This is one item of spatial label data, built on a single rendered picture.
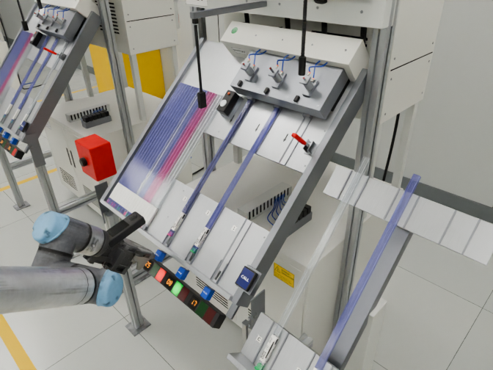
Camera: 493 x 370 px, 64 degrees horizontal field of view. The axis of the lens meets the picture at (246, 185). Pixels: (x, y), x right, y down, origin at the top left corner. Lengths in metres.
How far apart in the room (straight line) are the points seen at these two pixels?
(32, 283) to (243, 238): 0.54
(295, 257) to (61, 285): 0.76
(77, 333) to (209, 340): 0.61
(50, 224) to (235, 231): 0.46
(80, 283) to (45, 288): 0.09
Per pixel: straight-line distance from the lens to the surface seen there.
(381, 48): 1.12
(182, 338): 1.91
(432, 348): 1.99
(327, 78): 1.11
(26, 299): 0.75
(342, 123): 1.10
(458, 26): 2.58
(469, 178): 2.78
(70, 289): 0.83
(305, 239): 1.39
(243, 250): 1.07
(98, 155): 1.80
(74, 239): 1.00
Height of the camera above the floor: 1.49
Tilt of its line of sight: 31 degrees down
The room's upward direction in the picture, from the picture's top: 2 degrees counter-clockwise
